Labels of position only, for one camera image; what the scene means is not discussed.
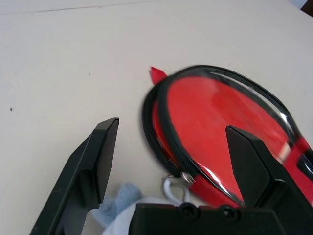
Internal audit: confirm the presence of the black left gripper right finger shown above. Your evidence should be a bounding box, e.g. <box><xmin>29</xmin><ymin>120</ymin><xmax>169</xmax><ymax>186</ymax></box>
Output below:
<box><xmin>225</xmin><ymin>125</ymin><xmax>313</xmax><ymax>209</ymax></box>

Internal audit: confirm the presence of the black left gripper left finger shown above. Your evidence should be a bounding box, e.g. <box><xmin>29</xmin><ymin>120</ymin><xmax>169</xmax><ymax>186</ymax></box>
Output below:
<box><xmin>30</xmin><ymin>117</ymin><xmax>120</xmax><ymax>235</ymax></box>

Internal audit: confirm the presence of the red and black paddle case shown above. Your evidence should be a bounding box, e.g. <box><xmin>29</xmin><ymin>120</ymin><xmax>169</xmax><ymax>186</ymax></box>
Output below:
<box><xmin>141</xmin><ymin>64</ymin><xmax>313</xmax><ymax>207</ymax></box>

